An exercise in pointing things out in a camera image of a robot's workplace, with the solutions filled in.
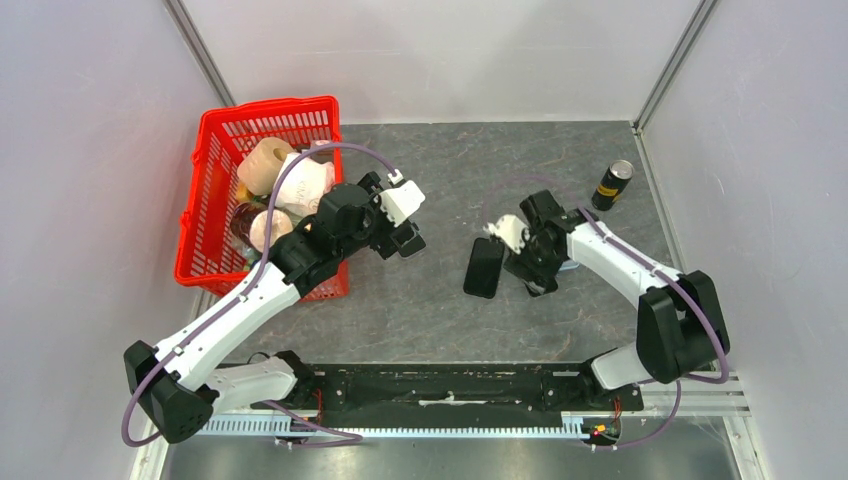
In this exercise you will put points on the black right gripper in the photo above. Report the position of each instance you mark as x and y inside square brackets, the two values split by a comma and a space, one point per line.
[519, 264]

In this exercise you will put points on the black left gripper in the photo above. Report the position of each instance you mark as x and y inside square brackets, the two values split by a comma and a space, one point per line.
[387, 244]

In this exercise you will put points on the light blue phone case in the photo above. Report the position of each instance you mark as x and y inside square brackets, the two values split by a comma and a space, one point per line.
[569, 265]

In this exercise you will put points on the black phone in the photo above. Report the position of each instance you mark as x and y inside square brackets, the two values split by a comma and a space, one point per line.
[484, 268]

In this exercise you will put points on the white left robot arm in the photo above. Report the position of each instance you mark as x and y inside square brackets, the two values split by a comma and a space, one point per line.
[179, 382]

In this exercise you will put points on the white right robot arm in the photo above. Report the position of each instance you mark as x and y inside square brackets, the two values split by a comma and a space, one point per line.
[681, 332]

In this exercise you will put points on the phone in clear case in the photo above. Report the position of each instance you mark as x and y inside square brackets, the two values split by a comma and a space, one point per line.
[410, 243]

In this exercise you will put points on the black and yellow drink can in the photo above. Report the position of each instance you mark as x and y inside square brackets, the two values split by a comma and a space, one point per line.
[613, 183]

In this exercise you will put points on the beige toilet paper roll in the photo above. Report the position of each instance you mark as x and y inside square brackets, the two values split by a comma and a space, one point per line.
[260, 168]

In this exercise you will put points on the instant noodle bowl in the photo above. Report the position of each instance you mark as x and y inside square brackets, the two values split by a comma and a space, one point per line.
[243, 224]

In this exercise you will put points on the red plastic shopping basket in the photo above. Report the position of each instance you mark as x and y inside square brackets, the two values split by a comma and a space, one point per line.
[207, 256]

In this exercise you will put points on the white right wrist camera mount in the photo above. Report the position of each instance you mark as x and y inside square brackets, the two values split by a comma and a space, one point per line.
[511, 231]

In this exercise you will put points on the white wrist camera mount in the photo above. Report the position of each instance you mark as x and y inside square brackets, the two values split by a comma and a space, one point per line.
[511, 231]
[401, 200]

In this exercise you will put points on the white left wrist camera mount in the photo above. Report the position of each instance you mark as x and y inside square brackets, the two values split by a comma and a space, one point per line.
[401, 200]

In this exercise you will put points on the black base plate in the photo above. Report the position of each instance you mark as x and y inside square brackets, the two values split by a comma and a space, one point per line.
[451, 395]

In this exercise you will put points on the white cable duct rail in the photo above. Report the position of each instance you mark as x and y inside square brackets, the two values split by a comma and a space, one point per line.
[280, 425]

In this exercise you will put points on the aluminium frame post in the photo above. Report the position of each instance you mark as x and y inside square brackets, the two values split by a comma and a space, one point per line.
[674, 63]

